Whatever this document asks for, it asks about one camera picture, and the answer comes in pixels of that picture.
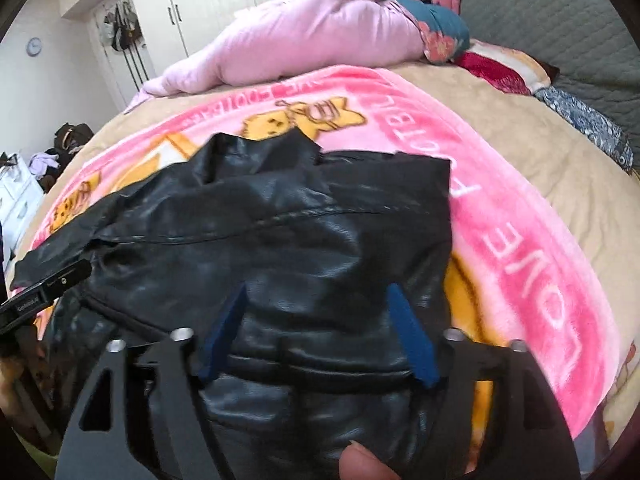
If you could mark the yellow cartoon blanket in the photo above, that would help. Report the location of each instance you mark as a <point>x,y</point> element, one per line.
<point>613,430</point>

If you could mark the dark bag on floor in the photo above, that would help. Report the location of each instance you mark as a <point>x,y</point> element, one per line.
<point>68,141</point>

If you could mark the hanging bags on door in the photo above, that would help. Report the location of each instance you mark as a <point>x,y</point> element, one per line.
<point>122,33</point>

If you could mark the black leather jacket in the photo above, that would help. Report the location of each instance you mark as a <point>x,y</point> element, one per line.
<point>315,238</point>

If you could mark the grey quilted headboard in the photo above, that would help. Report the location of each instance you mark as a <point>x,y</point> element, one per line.
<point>586,40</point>

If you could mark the white drawer dresser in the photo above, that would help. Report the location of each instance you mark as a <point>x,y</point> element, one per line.
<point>21,197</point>

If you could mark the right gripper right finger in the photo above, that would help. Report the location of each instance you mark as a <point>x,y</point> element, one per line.
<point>497,417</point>

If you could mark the round wall clock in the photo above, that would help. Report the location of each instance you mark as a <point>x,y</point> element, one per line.
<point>34,47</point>

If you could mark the blue patterned cloth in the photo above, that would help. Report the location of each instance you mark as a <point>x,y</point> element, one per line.
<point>596,127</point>

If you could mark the red and cream pillow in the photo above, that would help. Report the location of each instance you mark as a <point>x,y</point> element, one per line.
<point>508,70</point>

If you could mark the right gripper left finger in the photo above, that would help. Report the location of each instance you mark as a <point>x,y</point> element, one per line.
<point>139,417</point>

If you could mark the teal floral pillow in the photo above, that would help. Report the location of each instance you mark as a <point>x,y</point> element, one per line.
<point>444,34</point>

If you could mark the right hand thumb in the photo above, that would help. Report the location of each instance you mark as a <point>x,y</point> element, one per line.
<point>359,463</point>

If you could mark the pink quilt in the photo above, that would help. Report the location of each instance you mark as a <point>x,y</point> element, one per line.
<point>285,38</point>

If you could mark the pink cartoon fleece blanket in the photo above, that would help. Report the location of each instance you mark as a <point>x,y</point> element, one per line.
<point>518,271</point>

